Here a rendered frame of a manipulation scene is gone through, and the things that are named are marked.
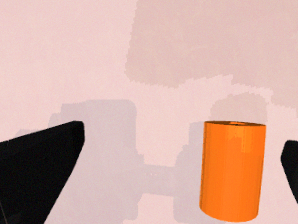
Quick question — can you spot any orange ribbed knob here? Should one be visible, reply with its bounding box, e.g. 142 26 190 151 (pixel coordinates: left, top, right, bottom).
200 120 266 222

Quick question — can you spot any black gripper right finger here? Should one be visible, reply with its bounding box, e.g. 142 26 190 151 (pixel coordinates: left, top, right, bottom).
281 140 298 202

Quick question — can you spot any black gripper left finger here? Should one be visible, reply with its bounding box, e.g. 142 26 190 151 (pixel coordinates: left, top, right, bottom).
0 120 85 224

